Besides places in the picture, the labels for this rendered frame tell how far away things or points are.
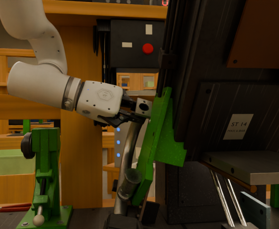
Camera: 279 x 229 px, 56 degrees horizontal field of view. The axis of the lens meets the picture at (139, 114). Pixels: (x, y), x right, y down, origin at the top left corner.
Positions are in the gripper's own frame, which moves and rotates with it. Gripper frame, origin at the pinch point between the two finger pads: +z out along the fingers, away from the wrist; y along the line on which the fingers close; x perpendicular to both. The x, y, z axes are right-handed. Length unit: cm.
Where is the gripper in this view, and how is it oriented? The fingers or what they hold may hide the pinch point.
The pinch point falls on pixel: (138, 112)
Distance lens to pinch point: 67.9
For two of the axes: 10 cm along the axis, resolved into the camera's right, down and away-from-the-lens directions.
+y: 0.9, -7.1, 6.9
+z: 9.5, 2.6, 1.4
